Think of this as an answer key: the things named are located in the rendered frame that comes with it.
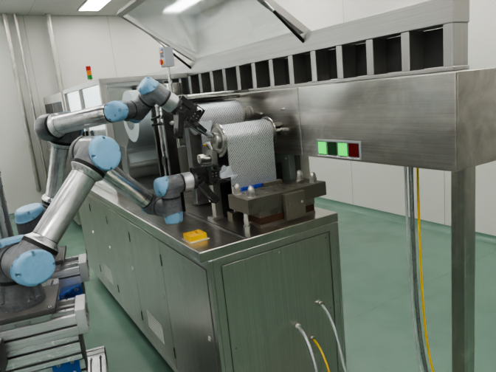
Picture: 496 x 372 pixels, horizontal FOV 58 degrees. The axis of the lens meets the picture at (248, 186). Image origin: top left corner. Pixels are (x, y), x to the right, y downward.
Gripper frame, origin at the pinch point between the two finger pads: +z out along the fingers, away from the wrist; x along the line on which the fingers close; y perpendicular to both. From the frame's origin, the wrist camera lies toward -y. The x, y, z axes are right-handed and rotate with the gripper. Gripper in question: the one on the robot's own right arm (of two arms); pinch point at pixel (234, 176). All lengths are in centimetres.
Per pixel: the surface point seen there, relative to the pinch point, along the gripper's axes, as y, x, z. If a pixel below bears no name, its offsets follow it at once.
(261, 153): 8.1, -0.2, 14.8
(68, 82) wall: 77, 556, 41
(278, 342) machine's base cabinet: -66, -25, -2
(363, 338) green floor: -109, 5, 75
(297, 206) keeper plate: -12.9, -21.9, 15.7
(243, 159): 6.7, -0.2, 5.0
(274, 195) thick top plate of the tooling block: -6.5, -19.9, 6.2
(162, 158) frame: 7.7, 41.5, -15.9
